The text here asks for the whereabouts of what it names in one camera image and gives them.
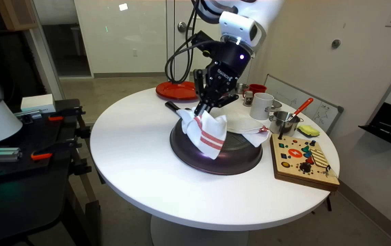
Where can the black robot mounting bench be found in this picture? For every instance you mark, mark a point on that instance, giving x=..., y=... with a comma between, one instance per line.
x=35, y=195

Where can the yellow green sponge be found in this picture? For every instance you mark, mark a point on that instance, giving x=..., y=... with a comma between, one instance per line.
x=307, y=131

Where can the metal pot with red spatula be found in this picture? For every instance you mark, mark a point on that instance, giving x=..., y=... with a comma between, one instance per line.
x=284, y=123

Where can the white cloth with red stripes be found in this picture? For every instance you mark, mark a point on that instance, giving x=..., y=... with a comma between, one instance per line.
x=207, y=132

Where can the red cup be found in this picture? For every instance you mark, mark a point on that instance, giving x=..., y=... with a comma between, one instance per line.
x=255, y=87

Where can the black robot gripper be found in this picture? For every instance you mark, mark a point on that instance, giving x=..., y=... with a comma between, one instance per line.
x=217, y=87

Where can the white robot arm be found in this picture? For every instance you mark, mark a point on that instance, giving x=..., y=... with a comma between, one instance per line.
x=243, y=26

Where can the round white table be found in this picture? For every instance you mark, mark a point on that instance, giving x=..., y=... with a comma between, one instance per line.
x=130, y=146

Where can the wooden toy board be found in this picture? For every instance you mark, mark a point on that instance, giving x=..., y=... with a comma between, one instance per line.
x=302, y=161

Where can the black orange clamp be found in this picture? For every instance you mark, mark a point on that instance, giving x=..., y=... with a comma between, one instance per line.
x=46, y=152
x=50, y=116

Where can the white box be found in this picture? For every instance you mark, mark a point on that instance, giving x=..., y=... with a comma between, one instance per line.
x=42, y=102

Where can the red plate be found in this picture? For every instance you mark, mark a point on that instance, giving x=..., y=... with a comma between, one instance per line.
x=184, y=90

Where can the purple frying pan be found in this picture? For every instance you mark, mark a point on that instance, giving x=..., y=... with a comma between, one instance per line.
x=235, y=156

